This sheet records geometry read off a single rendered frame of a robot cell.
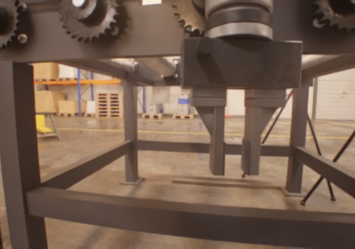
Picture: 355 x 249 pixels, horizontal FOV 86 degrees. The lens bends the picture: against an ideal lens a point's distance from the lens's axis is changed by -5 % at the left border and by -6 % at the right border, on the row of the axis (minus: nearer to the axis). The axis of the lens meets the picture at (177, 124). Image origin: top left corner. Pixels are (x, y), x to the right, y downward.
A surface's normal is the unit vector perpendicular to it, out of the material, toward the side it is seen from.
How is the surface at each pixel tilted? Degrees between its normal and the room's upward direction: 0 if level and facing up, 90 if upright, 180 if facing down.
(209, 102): 90
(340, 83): 90
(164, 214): 90
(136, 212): 90
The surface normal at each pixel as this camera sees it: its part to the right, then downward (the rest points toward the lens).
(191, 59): 0.02, 0.11
